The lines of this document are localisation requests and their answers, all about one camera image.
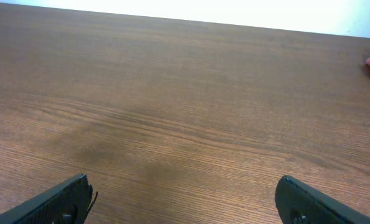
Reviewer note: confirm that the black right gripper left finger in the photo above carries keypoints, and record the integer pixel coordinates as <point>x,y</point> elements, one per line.
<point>66,203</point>

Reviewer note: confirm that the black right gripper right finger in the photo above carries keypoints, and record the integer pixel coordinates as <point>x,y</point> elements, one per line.
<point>298,202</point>

